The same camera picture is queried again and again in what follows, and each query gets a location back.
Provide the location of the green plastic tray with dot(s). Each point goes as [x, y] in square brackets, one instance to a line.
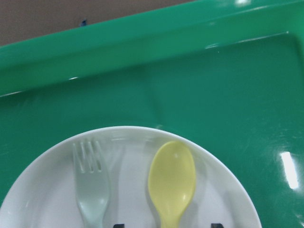
[227, 75]

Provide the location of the pale green plastic fork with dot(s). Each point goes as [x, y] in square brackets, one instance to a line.
[92, 182]

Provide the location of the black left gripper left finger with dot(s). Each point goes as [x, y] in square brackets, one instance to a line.
[119, 226]

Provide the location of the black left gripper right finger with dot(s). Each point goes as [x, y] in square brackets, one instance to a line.
[216, 225]

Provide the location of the white round plate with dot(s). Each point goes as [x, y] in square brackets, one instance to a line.
[43, 196]

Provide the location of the yellow plastic spoon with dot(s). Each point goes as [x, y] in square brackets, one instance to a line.
[172, 182]

